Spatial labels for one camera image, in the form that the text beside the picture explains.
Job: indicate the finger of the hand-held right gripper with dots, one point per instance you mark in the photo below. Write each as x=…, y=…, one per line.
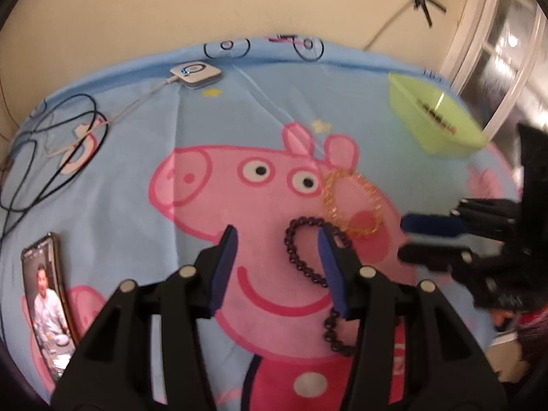
x=428, y=254
x=432, y=224

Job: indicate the white window frame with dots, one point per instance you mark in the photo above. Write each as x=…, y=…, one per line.
x=483, y=30

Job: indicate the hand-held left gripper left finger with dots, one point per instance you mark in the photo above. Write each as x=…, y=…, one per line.
x=222, y=269

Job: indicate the white charger puck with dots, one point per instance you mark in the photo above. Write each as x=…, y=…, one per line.
x=196, y=75

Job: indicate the blue cartoon pig bedsheet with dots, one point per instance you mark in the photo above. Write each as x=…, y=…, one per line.
x=239, y=137

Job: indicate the person's right hand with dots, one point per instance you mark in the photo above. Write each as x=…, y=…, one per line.
x=503, y=319

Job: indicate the smartphone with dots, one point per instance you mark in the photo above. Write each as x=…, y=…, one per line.
x=47, y=304

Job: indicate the green plastic basket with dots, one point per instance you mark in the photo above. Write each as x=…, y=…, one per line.
x=445, y=115

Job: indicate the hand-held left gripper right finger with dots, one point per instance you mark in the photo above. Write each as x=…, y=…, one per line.
x=334, y=269

